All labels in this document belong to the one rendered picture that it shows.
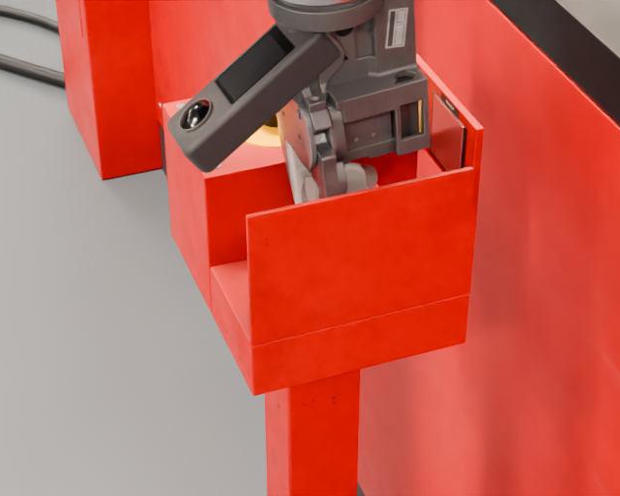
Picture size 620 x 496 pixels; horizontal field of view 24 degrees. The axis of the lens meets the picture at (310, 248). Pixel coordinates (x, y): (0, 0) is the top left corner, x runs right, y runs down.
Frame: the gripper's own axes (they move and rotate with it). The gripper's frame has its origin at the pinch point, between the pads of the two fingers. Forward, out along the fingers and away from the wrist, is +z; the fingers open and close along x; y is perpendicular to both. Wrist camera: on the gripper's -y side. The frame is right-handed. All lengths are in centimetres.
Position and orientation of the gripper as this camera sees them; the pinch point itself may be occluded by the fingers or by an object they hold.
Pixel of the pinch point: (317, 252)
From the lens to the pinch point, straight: 98.4
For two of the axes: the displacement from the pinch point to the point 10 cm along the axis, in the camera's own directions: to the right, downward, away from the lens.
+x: -3.5, -5.6, 7.5
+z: 0.8, 7.8, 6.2
